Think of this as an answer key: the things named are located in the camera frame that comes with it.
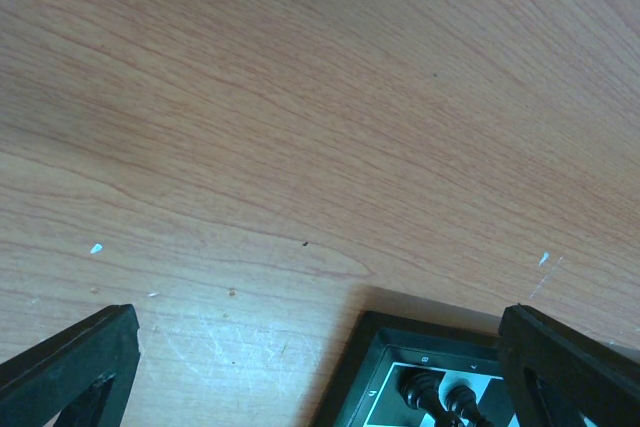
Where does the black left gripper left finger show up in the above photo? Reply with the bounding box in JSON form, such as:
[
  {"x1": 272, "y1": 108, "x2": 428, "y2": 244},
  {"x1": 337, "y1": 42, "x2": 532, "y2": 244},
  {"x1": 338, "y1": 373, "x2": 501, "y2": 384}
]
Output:
[{"x1": 1, "y1": 304, "x2": 140, "y2": 426}]

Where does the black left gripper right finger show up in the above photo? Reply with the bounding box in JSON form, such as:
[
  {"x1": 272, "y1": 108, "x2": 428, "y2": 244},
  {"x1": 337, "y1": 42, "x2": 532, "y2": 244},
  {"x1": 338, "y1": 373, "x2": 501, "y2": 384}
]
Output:
[{"x1": 498, "y1": 304, "x2": 639, "y2": 426}]

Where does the black chess piece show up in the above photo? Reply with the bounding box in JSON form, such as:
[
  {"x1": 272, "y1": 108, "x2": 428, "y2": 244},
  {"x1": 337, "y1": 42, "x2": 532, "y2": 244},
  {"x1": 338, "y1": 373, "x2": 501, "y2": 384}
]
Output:
[{"x1": 398, "y1": 369, "x2": 461, "y2": 426}]

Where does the black and white chessboard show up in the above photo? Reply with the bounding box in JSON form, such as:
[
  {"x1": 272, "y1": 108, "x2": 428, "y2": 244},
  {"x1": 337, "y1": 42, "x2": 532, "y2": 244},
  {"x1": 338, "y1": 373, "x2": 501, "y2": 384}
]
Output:
[{"x1": 312, "y1": 311, "x2": 518, "y2": 426}]

